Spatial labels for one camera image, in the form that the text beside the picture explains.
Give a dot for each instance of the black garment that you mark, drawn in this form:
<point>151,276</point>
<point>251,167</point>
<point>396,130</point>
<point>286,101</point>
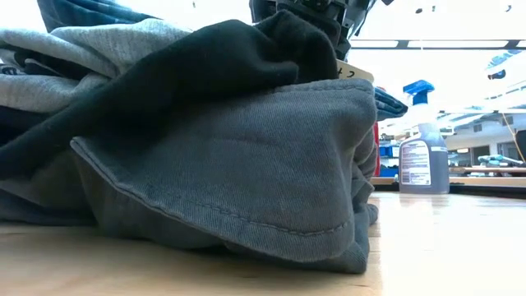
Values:
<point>205,70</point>

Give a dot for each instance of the dark grey pants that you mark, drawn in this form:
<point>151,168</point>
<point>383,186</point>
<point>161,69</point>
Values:
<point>267,164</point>

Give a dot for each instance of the light grey sweatshirt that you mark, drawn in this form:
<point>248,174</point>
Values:
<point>123,41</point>

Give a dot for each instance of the blue denim jeans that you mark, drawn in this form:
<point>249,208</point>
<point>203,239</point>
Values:
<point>82,12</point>

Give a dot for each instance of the beige paper tag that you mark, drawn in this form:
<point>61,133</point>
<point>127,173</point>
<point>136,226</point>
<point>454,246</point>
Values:
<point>355,73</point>

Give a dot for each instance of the blue storage bin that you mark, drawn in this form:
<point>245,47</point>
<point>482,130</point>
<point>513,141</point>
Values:
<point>389,151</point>
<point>389,172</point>

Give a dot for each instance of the red plastic bin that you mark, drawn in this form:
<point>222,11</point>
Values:
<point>376,156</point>

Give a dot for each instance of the spray bottle with blue trigger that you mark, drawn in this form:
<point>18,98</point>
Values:
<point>423,164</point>

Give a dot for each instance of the small black ceiling device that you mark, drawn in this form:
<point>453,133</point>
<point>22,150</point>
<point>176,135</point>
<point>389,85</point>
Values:
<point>497,75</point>

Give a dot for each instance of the teal grey device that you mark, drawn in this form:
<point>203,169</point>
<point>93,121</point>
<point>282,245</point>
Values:
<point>499,159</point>

